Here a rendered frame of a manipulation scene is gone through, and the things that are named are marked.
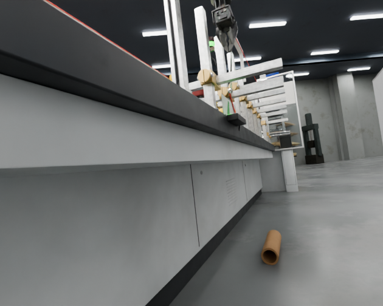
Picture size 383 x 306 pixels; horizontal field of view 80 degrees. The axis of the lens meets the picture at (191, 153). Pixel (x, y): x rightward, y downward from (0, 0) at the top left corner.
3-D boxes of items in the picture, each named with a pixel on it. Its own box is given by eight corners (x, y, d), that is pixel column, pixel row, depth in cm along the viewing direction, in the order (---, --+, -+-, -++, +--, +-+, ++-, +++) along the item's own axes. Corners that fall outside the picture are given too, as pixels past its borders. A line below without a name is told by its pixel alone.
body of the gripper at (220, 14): (212, 25, 89) (208, -4, 90) (219, 36, 97) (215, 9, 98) (231, 18, 86) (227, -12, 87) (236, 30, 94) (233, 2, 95)
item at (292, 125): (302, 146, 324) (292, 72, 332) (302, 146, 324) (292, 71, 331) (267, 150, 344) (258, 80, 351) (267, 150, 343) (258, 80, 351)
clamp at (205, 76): (222, 89, 96) (220, 78, 96) (212, 79, 83) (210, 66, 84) (208, 93, 98) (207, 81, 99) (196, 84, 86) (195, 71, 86)
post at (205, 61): (219, 125, 89) (205, 9, 92) (216, 124, 85) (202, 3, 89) (210, 127, 90) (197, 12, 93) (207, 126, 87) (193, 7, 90)
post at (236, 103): (243, 131, 134) (233, 53, 138) (242, 130, 131) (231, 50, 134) (237, 132, 136) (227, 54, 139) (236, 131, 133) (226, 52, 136)
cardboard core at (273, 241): (280, 229, 135) (277, 248, 107) (282, 243, 134) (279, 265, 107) (266, 229, 138) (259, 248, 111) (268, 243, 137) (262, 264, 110)
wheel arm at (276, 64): (283, 71, 83) (281, 59, 83) (282, 67, 80) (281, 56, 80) (178, 97, 101) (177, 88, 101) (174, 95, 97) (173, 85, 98)
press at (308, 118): (316, 163, 1305) (309, 115, 1323) (326, 163, 1213) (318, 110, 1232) (304, 164, 1301) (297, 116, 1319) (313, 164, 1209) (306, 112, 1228)
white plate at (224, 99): (238, 124, 119) (236, 105, 120) (225, 116, 95) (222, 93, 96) (237, 124, 119) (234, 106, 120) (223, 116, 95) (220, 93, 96)
